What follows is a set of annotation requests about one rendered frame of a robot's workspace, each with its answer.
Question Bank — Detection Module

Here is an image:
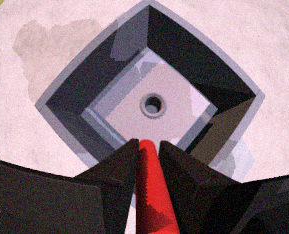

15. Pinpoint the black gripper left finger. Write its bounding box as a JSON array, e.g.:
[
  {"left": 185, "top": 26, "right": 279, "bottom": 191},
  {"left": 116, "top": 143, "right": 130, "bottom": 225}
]
[{"left": 0, "top": 138, "right": 139, "bottom": 234}]

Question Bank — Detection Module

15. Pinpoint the pale pink square plate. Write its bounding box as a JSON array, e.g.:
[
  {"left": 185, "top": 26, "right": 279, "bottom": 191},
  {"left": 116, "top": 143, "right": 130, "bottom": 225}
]
[{"left": 93, "top": 50, "right": 209, "bottom": 156}]

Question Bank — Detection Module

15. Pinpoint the red peg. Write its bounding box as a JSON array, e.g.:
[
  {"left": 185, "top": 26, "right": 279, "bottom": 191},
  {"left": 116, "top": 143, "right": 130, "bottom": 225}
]
[{"left": 135, "top": 140, "right": 180, "bottom": 234}]

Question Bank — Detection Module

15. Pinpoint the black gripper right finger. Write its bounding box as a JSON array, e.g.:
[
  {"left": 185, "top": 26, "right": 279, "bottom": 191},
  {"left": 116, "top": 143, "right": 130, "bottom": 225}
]
[{"left": 159, "top": 140, "right": 289, "bottom": 234}]

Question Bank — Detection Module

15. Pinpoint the dark grey open box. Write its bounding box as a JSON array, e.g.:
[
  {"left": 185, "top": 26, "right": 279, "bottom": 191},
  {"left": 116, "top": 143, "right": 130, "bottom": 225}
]
[{"left": 35, "top": 0, "right": 265, "bottom": 172}]

